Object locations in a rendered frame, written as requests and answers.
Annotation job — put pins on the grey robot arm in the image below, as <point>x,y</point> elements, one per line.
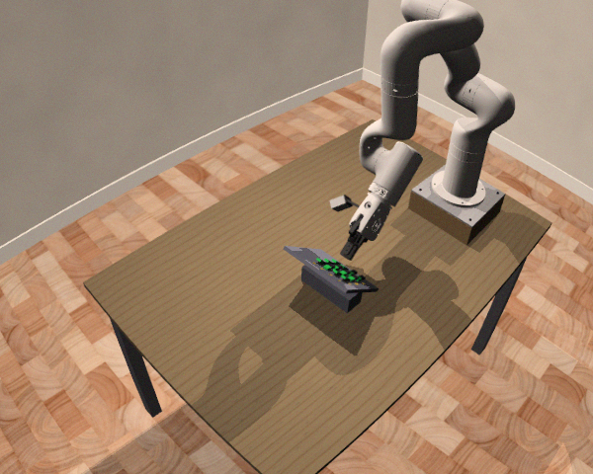
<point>401,54</point>

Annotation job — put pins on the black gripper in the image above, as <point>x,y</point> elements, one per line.
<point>370,216</point>

